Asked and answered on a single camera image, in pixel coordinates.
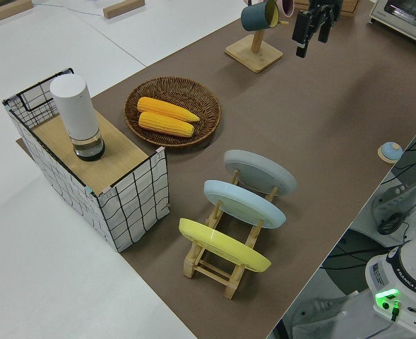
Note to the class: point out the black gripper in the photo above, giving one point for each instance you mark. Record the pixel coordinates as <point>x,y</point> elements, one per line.
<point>326,8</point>

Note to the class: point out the gray plate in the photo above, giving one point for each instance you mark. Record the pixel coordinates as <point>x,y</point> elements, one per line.
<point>257,169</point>

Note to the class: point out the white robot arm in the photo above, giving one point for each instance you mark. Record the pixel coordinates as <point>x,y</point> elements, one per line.
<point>405,268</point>

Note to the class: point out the light blue plate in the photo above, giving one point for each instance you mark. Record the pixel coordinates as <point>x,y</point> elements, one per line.
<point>243,205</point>

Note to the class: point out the yellow plate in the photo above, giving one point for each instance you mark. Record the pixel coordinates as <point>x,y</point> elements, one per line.
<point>225,247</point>

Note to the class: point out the low wooden plate rack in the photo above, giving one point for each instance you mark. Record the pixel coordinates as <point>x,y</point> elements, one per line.
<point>207,272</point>

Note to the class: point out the pink mug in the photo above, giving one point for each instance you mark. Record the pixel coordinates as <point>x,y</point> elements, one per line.
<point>286,7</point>

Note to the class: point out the teal mug yellow inside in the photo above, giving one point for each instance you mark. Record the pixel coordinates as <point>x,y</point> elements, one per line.
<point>255,16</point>

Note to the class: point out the wooden mug tree stand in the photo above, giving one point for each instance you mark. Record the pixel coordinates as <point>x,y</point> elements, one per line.
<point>255,56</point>

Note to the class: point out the brown table mat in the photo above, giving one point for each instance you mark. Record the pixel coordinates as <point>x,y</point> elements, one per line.
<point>317,123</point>

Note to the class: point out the white toaster oven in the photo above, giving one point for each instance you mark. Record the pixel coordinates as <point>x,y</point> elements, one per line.
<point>405,17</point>

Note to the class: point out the blue call bell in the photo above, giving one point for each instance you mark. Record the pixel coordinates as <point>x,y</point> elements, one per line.
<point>389,150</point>

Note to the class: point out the round brown wicker basket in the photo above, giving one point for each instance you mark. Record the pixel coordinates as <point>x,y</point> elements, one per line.
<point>179,86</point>

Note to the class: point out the yellow corn cob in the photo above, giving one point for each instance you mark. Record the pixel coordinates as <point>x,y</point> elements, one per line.
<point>161,107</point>
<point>165,123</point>

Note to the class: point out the light wooden block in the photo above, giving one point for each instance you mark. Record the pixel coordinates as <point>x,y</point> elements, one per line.
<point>6,10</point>
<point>123,7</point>

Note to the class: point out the light wooden shelf board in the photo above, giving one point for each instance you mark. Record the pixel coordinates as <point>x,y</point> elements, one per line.
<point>123,155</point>

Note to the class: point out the white cylindrical bottle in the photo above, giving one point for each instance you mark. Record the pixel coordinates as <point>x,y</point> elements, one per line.
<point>75,109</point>

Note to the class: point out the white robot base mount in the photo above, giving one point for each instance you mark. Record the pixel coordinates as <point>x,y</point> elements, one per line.
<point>320,307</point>

